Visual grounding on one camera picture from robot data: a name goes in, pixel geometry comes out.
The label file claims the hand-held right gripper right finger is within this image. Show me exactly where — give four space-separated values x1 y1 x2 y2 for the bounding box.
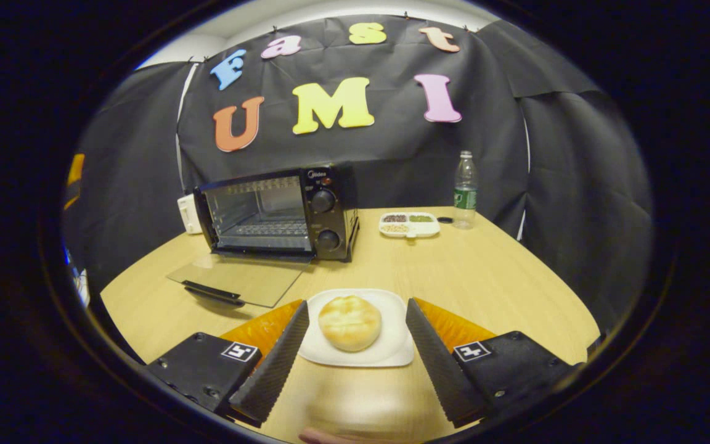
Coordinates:
405 297 580 429

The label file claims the round bread bun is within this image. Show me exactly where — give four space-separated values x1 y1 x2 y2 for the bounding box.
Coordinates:
318 295 383 353

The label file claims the white toaster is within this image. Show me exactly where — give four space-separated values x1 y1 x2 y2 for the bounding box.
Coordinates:
177 193 203 235

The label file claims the white square plate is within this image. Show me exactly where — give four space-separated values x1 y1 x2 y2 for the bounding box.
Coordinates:
298 289 415 368

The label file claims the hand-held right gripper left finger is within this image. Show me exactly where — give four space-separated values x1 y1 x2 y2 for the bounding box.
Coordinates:
144 299 311 428

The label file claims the black electric oven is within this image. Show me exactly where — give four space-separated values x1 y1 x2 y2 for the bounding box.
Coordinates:
167 162 361 309

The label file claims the white divided grain dish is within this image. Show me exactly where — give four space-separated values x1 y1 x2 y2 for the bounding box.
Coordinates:
379 212 441 239

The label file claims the clear plastic water bottle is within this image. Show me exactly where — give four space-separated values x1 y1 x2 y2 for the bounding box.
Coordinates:
454 150 478 230

